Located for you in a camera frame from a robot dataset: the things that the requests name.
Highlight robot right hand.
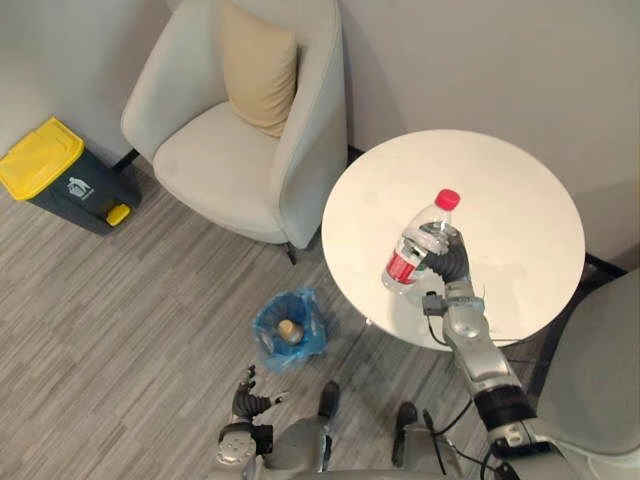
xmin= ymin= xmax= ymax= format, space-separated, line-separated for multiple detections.
xmin=417 ymin=223 xmax=472 ymax=290

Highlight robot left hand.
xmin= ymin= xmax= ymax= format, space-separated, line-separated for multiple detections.
xmin=232 ymin=365 xmax=291 ymax=429

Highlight clear plastic bottle red cap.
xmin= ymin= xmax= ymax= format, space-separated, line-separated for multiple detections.
xmin=381 ymin=188 xmax=462 ymax=294

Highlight round white tea table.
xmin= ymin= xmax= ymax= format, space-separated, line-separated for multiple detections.
xmin=321 ymin=129 xmax=587 ymax=354

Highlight crumpled tan rubbish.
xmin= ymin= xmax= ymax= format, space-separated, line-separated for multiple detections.
xmin=276 ymin=319 xmax=304 ymax=346

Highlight small bin blue bag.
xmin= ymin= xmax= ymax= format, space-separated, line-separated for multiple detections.
xmin=251 ymin=286 xmax=327 ymax=375

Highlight grey trash can yellow lid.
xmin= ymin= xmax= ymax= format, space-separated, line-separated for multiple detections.
xmin=0 ymin=116 xmax=143 ymax=237

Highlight robot body and legs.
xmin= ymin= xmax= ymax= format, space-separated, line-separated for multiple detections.
xmin=249 ymin=380 xmax=640 ymax=480

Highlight grey armchair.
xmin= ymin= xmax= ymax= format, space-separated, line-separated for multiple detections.
xmin=536 ymin=268 xmax=640 ymax=457

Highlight beige fabric armchair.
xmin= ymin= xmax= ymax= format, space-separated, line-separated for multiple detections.
xmin=120 ymin=0 xmax=349 ymax=265

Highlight tan cushion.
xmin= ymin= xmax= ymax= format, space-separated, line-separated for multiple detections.
xmin=218 ymin=0 xmax=298 ymax=139

